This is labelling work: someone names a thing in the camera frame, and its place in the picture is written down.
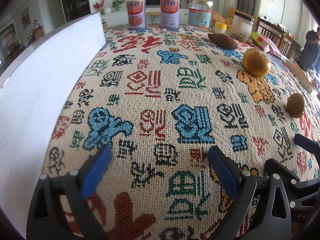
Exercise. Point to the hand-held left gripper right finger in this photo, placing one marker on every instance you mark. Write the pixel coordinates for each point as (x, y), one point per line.
(223, 172)

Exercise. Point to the red flower vase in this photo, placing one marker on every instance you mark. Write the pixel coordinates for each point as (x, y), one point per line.
(98, 5)

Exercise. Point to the orange lounge chair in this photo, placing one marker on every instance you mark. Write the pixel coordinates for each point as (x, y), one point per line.
(225, 17)

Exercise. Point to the wooden stool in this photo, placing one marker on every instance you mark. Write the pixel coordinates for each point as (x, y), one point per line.
(153, 16)

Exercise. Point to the colourful snack bag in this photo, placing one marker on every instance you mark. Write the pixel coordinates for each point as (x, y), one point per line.
(265, 42)

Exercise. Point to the wooden chair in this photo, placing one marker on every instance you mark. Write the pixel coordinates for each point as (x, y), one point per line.
(287, 41)
(265, 28)

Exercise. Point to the dark brown sweet potato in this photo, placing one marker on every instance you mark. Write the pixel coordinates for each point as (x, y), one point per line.
(222, 41)

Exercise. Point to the black glass cabinet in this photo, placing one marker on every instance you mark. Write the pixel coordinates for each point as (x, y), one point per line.
(75, 0)

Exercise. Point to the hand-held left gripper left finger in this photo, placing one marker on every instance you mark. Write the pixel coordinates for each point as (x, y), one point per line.
(96, 172)

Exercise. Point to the glass jar blue label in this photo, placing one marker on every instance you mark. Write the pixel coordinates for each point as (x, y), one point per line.
(200, 16)

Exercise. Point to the green potted plant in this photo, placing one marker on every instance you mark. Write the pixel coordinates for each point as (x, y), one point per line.
(118, 3)

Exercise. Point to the pile of brown dried bits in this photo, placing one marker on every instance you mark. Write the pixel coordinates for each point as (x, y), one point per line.
(237, 36)

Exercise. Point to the white television cabinet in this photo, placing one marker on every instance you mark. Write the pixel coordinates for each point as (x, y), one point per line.
(117, 17)

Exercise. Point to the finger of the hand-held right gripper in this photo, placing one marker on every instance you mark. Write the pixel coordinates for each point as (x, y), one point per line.
(307, 142)
(280, 170)

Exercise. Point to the small yellow-lidded jar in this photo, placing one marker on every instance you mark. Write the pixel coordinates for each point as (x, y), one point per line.
(220, 28)

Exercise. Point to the printed woven blanket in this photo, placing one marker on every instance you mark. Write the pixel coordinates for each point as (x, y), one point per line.
(162, 85)

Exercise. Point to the framed wall picture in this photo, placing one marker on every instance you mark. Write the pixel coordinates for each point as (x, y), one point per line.
(25, 17)

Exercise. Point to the clear jar black lid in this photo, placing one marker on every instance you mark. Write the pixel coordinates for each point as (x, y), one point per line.
(243, 25)

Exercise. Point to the white round vase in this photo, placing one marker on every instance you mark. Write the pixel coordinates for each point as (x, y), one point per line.
(107, 10)

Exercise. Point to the pink tin can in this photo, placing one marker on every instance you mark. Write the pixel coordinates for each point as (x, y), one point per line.
(136, 13)
(169, 13)

